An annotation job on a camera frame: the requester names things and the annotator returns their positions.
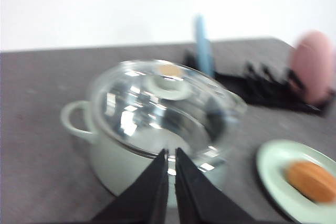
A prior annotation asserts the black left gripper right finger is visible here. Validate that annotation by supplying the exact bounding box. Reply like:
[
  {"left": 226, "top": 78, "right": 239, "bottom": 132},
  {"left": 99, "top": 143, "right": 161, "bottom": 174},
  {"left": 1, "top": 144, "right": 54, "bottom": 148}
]
[{"left": 175, "top": 148, "right": 253, "bottom": 224}]

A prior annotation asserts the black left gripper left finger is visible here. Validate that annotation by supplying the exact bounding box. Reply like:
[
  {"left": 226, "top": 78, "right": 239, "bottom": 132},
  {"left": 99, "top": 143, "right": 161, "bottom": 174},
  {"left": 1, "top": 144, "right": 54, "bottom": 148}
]
[{"left": 91, "top": 149, "right": 169, "bottom": 224}]

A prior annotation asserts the green plate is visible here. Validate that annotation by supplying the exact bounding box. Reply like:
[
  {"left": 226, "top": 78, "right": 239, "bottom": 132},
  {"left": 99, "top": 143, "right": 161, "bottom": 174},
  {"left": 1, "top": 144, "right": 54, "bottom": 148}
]
[{"left": 257, "top": 140, "right": 336, "bottom": 224}]

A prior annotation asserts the glass pot lid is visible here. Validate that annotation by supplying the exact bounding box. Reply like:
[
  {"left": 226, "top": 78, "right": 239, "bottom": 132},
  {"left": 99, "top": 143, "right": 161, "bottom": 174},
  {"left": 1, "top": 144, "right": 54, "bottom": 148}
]
[{"left": 92, "top": 60, "right": 247, "bottom": 175}]

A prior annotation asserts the brown potato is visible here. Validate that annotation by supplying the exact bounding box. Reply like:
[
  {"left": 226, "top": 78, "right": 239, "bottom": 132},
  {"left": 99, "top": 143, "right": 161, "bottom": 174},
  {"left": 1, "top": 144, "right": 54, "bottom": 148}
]
[{"left": 285, "top": 161, "right": 336, "bottom": 204}]

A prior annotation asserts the green electric steamer pot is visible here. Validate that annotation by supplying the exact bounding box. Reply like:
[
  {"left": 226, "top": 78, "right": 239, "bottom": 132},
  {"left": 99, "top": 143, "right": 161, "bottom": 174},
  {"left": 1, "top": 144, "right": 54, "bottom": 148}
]
[{"left": 60, "top": 101, "right": 229, "bottom": 209}]

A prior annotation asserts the black plate rack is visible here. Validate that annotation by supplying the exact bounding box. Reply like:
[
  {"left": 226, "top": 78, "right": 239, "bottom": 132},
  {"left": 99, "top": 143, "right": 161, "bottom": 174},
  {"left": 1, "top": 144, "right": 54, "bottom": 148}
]
[{"left": 183, "top": 49, "right": 332, "bottom": 115}]

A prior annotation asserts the blue plate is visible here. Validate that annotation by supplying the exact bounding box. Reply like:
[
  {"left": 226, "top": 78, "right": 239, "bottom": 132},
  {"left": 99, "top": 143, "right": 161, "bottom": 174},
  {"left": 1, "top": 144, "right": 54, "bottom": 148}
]
[{"left": 195, "top": 14, "right": 214, "bottom": 77}]

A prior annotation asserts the pink plate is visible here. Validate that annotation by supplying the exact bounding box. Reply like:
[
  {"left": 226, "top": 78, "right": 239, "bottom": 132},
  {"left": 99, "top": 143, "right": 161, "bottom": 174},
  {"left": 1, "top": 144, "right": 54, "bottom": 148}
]
[{"left": 292, "top": 31, "right": 336, "bottom": 105}]

